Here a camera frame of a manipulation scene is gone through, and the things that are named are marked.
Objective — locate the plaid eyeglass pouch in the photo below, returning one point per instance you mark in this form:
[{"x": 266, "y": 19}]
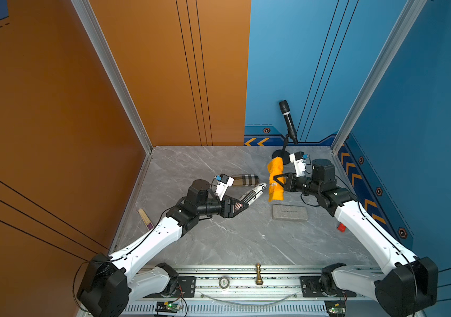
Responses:
[{"x": 245, "y": 180}]

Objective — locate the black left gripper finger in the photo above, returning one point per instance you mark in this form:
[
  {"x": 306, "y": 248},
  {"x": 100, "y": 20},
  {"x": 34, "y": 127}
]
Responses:
[
  {"x": 238, "y": 208},
  {"x": 236, "y": 201}
]

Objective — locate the brass chess piece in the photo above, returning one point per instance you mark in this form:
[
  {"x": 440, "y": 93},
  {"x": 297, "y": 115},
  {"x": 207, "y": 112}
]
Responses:
[{"x": 258, "y": 279}]

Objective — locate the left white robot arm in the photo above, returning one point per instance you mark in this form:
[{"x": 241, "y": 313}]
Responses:
[{"x": 110, "y": 282}]

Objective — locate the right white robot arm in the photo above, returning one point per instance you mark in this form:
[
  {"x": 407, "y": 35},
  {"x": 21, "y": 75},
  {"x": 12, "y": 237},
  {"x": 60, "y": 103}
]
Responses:
[{"x": 406, "y": 283}]

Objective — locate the black microphone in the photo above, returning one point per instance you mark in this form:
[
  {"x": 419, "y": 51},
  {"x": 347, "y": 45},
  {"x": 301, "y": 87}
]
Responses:
[{"x": 292, "y": 131}]

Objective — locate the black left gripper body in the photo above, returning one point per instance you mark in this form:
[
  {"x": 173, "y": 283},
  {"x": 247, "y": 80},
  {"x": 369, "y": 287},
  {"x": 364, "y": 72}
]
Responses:
[{"x": 223, "y": 212}]

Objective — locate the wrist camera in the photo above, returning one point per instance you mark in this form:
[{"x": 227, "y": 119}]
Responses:
[
  {"x": 223, "y": 183},
  {"x": 299, "y": 159}
]

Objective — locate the wooden folding fan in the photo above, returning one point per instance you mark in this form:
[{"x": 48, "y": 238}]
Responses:
[{"x": 145, "y": 219}]

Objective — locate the black microphone stand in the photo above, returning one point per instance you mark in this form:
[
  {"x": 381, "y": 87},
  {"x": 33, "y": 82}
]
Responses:
[{"x": 282, "y": 153}]

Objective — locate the aluminium corner post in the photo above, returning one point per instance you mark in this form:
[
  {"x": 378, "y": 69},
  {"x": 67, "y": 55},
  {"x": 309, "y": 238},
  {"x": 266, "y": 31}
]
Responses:
[
  {"x": 99, "y": 42},
  {"x": 394, "y": 41}
]

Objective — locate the left green circuit board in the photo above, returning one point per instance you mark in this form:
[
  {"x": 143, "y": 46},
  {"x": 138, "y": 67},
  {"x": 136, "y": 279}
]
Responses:
[{"x": 168, "y": 307}]

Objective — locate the yellow microfibre cloth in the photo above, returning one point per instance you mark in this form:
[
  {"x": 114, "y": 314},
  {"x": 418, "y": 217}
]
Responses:
[{"x": 275, "y": 168}]

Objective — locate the green circuit board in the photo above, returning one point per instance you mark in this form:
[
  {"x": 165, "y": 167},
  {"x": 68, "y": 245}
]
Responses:
[
  {"x": 168, "y": 307},
  {"x": 335, "y": 308}
]

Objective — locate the right green circuit board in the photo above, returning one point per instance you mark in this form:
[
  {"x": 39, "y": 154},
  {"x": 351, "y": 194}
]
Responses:
[{"x": 335, "y": 308}]

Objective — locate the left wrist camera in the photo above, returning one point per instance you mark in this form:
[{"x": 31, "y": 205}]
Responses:
[{"x": 223, "y": 183}]

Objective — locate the aluminium corner post right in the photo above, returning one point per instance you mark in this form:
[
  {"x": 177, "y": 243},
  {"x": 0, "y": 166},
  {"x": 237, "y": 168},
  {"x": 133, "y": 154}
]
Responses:
[{"x": 394, "y": 41}]

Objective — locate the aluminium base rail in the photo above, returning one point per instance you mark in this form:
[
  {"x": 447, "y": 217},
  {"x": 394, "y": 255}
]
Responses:
[{"x": 292, "y": 282}]

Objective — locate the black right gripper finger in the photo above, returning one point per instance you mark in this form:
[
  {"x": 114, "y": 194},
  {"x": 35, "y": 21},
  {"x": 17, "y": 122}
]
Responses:
[
  {"x": 284, "y": 175},
  {"x": 279, "y": 184}
]

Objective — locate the aluminium corner post left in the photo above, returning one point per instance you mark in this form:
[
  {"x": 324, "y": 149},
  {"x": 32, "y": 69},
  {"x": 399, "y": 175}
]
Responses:
[{"x": 99, "y": 42}]

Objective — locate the red small toy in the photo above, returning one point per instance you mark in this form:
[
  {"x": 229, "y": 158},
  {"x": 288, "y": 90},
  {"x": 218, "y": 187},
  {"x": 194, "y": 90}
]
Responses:
[{"x": 341, "y": 227}]

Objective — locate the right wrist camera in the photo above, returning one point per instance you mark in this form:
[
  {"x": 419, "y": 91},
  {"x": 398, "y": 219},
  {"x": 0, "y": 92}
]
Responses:
[{"x": 299, "y": 159}]

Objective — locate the grey eyeglass case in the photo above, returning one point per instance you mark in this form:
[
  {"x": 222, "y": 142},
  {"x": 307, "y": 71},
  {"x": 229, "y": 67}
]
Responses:
[{"x": 289, "y": 213}]

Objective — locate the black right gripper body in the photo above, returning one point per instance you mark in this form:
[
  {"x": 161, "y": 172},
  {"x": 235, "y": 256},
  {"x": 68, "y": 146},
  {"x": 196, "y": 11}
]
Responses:
[{"x": 301, "y": 185}]

